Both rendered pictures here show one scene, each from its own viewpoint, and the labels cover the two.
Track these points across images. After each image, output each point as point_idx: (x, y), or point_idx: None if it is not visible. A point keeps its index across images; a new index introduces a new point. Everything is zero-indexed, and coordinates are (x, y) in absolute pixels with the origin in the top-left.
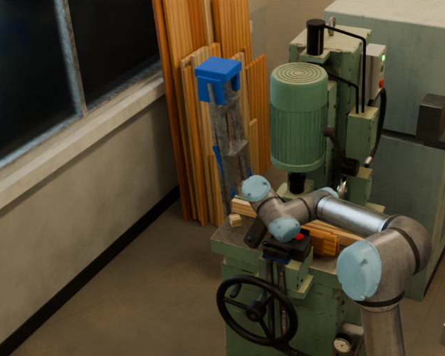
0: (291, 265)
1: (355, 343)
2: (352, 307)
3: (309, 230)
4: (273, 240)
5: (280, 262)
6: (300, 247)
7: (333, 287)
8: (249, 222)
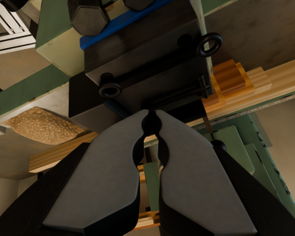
0: (73, 47)
1: (28, 11)
2: None
3: (146, 136)
4: (190, 73)
5: (96, 24)
6: (89, 119)
7: (51, 64)
8: (294, 47)
